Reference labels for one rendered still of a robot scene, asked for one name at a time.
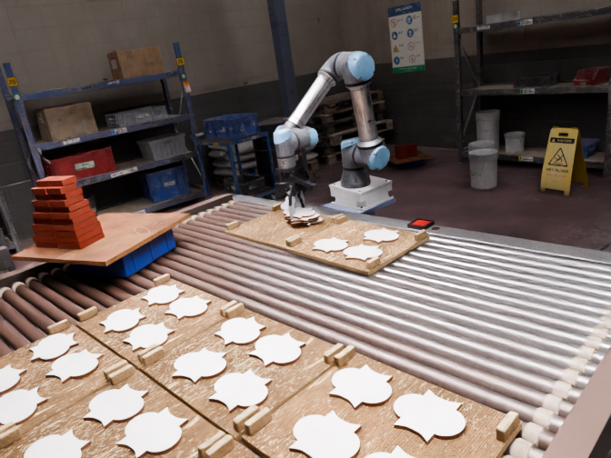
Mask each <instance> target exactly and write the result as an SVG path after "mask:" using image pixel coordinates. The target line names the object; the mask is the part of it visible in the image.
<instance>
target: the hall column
mask: <svg viewBox="0 0 611 458"><path fill-rule="evenodd" d="M266 1H267V7H268V13H269V19H270V25H271V31H272V37H273V43H274V49H275V60H276V66H277V72H278V79H279V84H280V91H281V96H282V103H283V109H284V115H285V116H290V115H291V114H292V113H293V112H294V110H295V109H296V107H297V106H298V97H297V91H296V83H295V71H294V66H293V60H292V53H291V45H290V39H289V33H288V26H287V20H286V12H285V0H266ZM301 150H302V156H303V164H304V170H305V177H307V178H309V179H311V180H315V179H317V178H319V176H316V175H315V173H314V175H311V174H308V168H307V161H306V150H305V148H303V149H301Z"/></svg>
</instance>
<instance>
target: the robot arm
mask: <svg viewBox="0 0 611 458"><path fill-rule="evenodd" d="M374 71H375V63H374V60H373V58H372V57H371V55H369V54H368V53H366V52H361V51H354V52H338V53H336V54H334V55H332V56H331V57H330V58H329V59H328V60H327V61H326V62H325V63H324V65H323V66H322V67H321V69H320V70H319V71H318V73H317V75H318V77H317V78H316V80H315V81H314V82H313V84H312V85H311V87H310V88H309V90H308V91H307V92H306V94H305V96H304V97H303V99H302V100H301V101H300V103H299V104H298V106H297V107H296V109H295V110H294V112H293V113H292V114H291V115H290V117H289V118H288V119H287V121H286V122H285V124H284V125H279V126H278V127H277V128H276V130H275V132H274V144H275V151H276V157H277V162H278V168H277V169H276V170H275V172H276V173H278V178H279V181H278V182H277V184H275V187H276V192H277V187H278V192H277V195H281V196H286V199H285V202H284V203H283V204H281V208H282V209H284V210H287V211H289V214H290V218H293V216H294V214H295V202H298V203H301V206H302V208H305V194H304V189H303V187H305V188H307V189H309V190H311V191H312V190H314V189H315V188H316V185H317V182H315V181H313V180H311V179H309V178H307V177H305V176H303V175H301V174H299V173H297V172H293V171H294V170H296V166H295V165H296V162H295V150H299V149H303V148H306V147H310V146H312V145H315V144H317V142H318V134H317V132H316V130H315V129H314V128H306V129H302V128H303V127H304V126H305V124H306V122H307V121H308V119H309V118H310V117H311V115H312V114H313V112H314V111H315V110H316V108H317V107H318V106H319V104H320V103H321V101H322V100H323V98H324V97H325V96H326V94H327V92H328V91H329V89H330V88H331V87H332V86H335V85H336V83H337V82H338V81H340V80H341V79H344V80H345V85H346V88H348V89H349V90H350V94H351V98H352V103H353V107H354V112H355V117H356V126H357V131H358V135H359V137H356V138H350V139H346V140H345V141H343V142H342V143H341V152H342V163H343V173H342V178H341V181H340V184H341V186H342V187H344V188H347V189H358V188H363V187H366V186H369V185H370V184H371V179H370V177H369V174H368V172H367V170H366V168H367V169H370V170H376V171H378V170H381V169H383V168H384V167H385V166H386V165H387V162H388V161H389V157H390V153H389V150H388V148H386V147H385V146H383V141H382V138H381V137H379V136H378V134H377V129H376V120H375V115H374V109H373V105H372V99H371V94H370V89H369V85H370V83H371V81H372V79H371V77H372V76H373V74H374ZM302 186H303V187H302Z"/></svg>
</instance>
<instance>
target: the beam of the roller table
mask: <svg viewBox="0 0 611 458"><path fill-rule="evenodd" d="M233 200H234V201H238V202H241V203H246V204H256V205H262V206H267V207H272V206H273V205H275V204H279V203H282V204H283V203H284V202H282V201H276V200H270V199H264V198H258V197H253V196H246V195H241V194H239V195H236V196H233ZM305 208H313V210H314V211H316V213H319V214H325V215H330V216H336V215H338V214H346V215H347V218H348V220H352V221H358V222H362V223H367V224H375V225H380V226H384V227H389V228H394V229H399V230H405V231H410V232H416V233H418V232H420V231H421V230H416V229H411V228H407V224H409V223H411V222H410V221H405V220H398V219H393V218H386V217H381V216H374V215H369V214H358V213H352V212H346V211H340V210H334V209H328V208H323V207H316V206H311V205H306V206H305ZM433 227H439V228H440V229H438V230H432V229H431V228H433ZM426 234H431V235H436V236H442V237H447V238H452V239H457V240H463V241H468V242H474V243H479V244H489V245H494V246H500V247H505V248H510V249H516V250H521V251H527V252H532V253H538V254H547V255H553V256H558V257H564V258H568V259H574V260H579V261H585V262H590V263H596V264H605V265H611V253H609V252H603V251H597V250H591V249H586V248H579V247H574V246H567V245H561V244H551V243H545V242H538V241H533V240H526V239H521V238H515V237H509V236H503V235H497V234H486V233H480V232H475V231H468V230H463V229H456V228H451V227H444V226H439V225H432V226H431V227H429V228H427V229H426Z"/></svg>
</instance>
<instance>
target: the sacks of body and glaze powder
mask: <svg viewBox="0 0 611 458"><path fill-rule="evenodd" d="M237 145H238V151H239V155H240V160H241V165H242V170H243V174H248V175H257V176H258V173H257V167H256V161H255V152H254V150H253V148H254V147H253V142H252V140H250V141H246V142H243V143H241V144H237ZM315 146H316V145H312V146H310V147H306V148H305V154H306V161H307V168H308V173H309V172H312V171H314V170H317V169H319V167H318V160H317V159H315V158H316V157H317V156H318V154H317V153H314V152H311V151H310V150H312V149H313V148H314V147H315ZM208 147H209V148H211V149H214V150H212V151H211V152H210V153H209V154H208V155H209V156H211V157H214V158H217V159H215V160H214V162H213V163H212V165H214V166H217V168H216V169H215V170H214V172H213V173H214V174H215V183H216V185H221V184H223V181H224V180H227V179H230V178H232V177H233V172H232V167H231V163H230V158H229V153H228V149H227V146H217V145H209V146H208ZM231 147H232V152H233V157H234V161H235V170H236V175H240V173H239V169H238V163H237V159H236V154H235V146H234V145H231Z"/></svg>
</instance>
